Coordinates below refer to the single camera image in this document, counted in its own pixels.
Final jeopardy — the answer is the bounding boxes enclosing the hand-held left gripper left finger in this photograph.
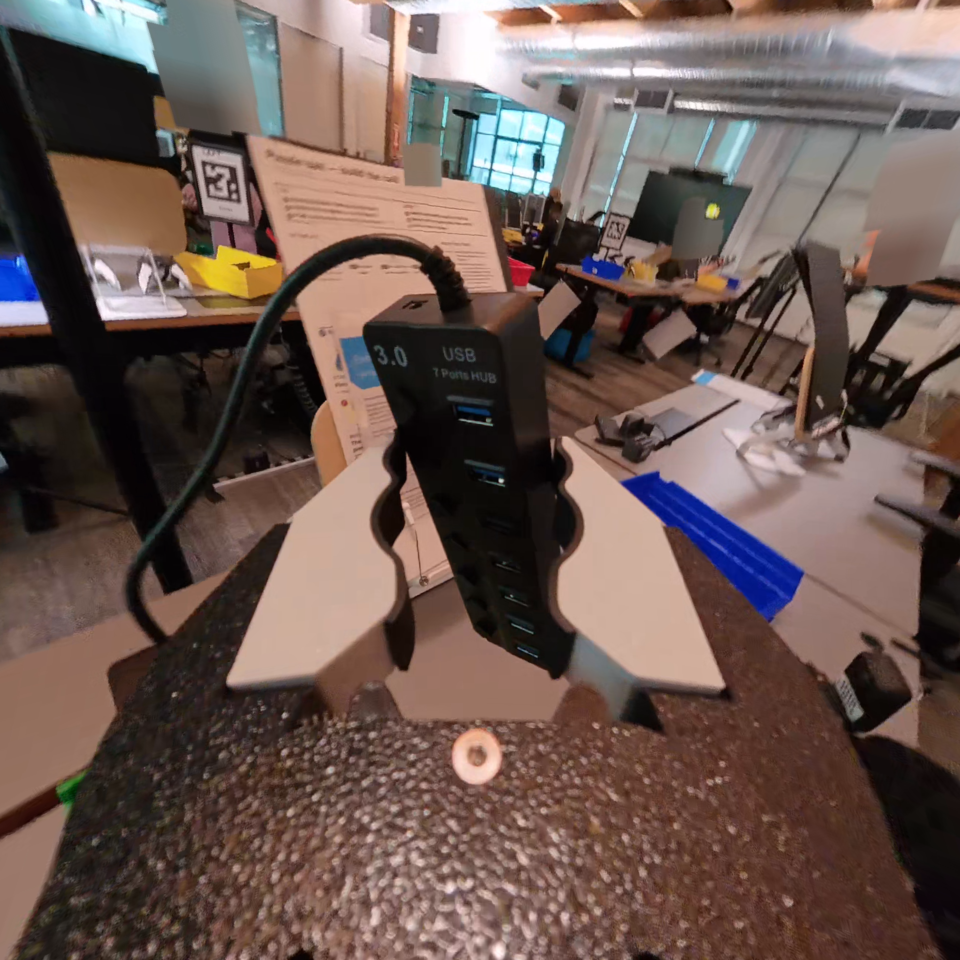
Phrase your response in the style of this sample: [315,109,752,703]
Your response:
[225,439,417,715]

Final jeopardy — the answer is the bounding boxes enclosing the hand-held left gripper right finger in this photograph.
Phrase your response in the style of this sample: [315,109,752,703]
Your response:
[553,437,729,725]

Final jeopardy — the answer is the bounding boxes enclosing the large blue plastic bin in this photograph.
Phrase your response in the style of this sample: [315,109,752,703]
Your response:
[621,471,805,622]

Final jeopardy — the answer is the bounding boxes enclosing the black adapter cable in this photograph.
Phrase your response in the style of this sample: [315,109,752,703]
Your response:
[123,234,472,648]

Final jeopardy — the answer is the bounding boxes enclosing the dark tablet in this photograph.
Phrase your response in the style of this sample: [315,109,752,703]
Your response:
[651,405,711,441]

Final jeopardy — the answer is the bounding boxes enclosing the white metal laptop stand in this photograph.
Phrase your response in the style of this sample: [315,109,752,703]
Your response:
[723,408,852,479]

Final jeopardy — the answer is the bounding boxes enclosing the black power brick with label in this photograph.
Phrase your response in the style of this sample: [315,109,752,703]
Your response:
[832,651,914,734]

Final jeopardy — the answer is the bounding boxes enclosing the blue bag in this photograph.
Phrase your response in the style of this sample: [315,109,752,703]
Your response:
[545,327,598,366]

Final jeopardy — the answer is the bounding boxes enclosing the white card sheet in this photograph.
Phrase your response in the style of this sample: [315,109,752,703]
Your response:
[642,309,697,360]
[538,281,583,341]

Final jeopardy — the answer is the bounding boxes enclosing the long wooden desk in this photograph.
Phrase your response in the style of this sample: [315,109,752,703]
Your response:
[556,262,751,363]
[0,294,305,361]

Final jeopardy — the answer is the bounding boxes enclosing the black curved panel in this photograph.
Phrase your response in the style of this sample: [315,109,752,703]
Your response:
[793,241,854,440]

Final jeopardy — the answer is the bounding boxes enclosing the large yellow bin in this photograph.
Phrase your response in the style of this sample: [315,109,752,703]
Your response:
[174,246,285,300]

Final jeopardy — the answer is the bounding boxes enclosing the black tripod pole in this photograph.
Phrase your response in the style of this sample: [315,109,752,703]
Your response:
[0,30,195,594]

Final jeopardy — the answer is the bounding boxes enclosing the clear acrylic stand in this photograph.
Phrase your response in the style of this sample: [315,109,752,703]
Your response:
[78,242,194,318]

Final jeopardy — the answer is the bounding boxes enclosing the white instruction sheet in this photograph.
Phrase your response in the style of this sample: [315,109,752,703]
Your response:
[246,135,511,466]

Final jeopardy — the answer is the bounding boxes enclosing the wooden standing desk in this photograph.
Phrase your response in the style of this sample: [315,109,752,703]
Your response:
[843,273,960,429]

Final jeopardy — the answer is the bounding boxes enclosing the brown cardboard board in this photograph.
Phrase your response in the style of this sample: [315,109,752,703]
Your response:
[47,152,187,252]

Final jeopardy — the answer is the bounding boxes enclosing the large black board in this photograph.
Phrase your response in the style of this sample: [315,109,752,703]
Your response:
[6,28,160,162]

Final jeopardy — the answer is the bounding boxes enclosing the large black wall screen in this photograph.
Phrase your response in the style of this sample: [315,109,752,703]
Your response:
[633,171,753,247]

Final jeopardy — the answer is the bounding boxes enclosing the wooden post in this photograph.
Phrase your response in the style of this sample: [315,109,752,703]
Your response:
[384,7,412,166]

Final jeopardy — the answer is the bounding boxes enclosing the silver round ventilation duct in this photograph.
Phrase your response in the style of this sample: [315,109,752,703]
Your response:
[495,15,960,127]

